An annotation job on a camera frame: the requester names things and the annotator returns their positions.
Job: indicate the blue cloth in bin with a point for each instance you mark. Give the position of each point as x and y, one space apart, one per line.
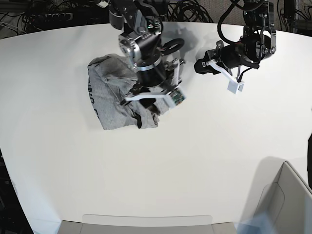
259 224

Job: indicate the black power strip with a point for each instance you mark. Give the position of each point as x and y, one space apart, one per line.
53 17

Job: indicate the grey bin right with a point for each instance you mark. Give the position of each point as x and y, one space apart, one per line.
288 202

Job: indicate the grey T-shirt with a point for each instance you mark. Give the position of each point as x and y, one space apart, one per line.
110 79

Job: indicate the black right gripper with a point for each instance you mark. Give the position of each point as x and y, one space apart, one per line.
152 74

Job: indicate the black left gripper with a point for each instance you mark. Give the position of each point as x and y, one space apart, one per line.
225 57

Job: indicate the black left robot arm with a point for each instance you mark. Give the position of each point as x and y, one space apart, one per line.
257 43

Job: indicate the grey bin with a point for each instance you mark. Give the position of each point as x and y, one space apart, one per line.
108 224
288 202

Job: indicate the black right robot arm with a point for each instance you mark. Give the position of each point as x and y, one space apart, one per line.
140 42

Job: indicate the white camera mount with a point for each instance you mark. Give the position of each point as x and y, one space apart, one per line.
234 85
167 90

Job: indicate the grey bin bottom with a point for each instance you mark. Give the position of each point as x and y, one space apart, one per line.
108 224

